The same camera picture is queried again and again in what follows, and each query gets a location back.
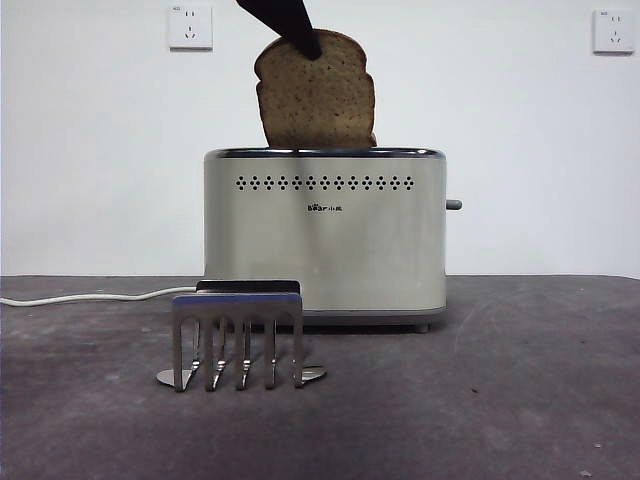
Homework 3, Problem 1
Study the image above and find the brown bread slice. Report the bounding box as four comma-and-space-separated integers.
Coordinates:
253, 28, 379, 149

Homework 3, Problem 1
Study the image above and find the cream white toaster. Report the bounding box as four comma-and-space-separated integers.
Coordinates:
202, 146, 449, 335

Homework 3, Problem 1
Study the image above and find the stainless steel bread rack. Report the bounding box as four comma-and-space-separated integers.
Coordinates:
154, 279, 326, 393

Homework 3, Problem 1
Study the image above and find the white wall socket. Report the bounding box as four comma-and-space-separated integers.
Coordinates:
168, 5, 215, 52
592, 8, 636, 56

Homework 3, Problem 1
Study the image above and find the white power cable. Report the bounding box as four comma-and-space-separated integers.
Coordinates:
0, 286, 199, 307

